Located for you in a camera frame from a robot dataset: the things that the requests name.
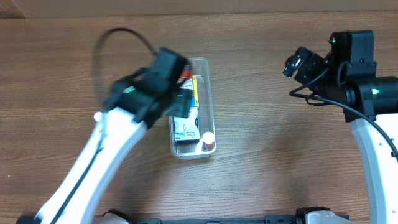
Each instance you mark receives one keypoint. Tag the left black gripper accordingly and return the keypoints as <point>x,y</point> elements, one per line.
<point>179,101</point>

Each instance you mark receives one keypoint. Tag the red white medicine box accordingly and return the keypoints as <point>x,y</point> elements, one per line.
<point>186,80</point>

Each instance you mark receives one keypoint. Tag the blue yellow cough drops box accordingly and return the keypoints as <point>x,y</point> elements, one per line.
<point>195,98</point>

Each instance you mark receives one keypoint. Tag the white blue medicine box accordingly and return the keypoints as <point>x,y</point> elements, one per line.
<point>186,129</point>

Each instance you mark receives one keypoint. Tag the dark bottle white cap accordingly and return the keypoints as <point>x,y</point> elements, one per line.
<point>98,116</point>

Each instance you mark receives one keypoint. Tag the clear plastic container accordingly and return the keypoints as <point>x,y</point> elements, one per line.
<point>192,149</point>

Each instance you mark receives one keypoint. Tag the orange pill bottle white cap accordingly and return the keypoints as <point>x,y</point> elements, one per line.
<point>208,142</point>

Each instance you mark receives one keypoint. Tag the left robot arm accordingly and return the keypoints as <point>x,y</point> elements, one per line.
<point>135,103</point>

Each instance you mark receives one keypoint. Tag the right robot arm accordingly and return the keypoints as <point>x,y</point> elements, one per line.
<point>346,77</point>

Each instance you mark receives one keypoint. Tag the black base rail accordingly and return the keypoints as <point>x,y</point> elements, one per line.
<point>268,219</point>

